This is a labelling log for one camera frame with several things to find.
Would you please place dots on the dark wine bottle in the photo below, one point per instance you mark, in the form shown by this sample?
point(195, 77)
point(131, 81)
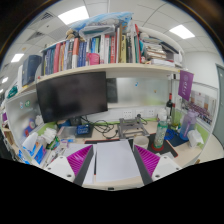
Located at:
point(169, 105)

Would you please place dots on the black mouse pad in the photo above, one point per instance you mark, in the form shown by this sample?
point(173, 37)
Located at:
point(168, 146)

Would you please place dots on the frosted white plastic cup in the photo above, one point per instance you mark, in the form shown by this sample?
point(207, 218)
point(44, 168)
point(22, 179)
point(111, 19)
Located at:
point(141, 141)

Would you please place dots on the blue tissue box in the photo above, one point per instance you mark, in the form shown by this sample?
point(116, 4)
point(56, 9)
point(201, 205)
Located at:
point(33, 150)

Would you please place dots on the clear plastic water bottle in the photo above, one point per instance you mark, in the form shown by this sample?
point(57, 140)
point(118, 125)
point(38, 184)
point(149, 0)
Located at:
point(161, 130)

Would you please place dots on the dark blue binder box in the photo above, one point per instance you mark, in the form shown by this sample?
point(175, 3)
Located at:
point(30, 66)

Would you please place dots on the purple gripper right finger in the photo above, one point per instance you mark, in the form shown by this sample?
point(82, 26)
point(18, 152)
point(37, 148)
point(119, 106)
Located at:
point(147, 162)

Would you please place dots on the black computer monitor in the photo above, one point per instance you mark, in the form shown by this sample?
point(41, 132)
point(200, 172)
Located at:
point(71, 96)

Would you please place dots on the blue electronic box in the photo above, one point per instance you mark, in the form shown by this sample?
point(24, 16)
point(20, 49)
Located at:
point(83, 129)

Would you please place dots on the white paper sheet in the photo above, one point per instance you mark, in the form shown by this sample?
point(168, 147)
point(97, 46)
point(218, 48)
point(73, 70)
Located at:
point(115, 161)

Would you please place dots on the red round coaster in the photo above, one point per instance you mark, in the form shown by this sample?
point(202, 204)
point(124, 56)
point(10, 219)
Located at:
point(157, 149)

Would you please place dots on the pink box on shelf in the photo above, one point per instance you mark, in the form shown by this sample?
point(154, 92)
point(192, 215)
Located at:
point(93, 58)

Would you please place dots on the purple water jug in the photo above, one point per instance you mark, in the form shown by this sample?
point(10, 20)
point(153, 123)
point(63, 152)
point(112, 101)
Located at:
point(188, 124)

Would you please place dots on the grey metal stand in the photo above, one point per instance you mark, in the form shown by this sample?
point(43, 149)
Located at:
point(129, 128)

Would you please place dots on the blue plastic bag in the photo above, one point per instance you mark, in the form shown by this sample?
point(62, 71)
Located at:
point(114, 18)

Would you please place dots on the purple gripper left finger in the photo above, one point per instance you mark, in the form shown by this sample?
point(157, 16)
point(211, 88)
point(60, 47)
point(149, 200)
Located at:
point(79, 163)

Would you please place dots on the white wooden shelf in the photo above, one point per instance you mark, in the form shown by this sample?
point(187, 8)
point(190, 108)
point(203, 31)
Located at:
point(116, 70)

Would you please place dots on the purple hanging banner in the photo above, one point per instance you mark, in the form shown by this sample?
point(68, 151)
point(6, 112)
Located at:
point(185, 84)

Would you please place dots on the crumpled white tissue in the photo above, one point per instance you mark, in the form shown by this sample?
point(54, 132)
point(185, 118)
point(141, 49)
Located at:
point(195, 138)

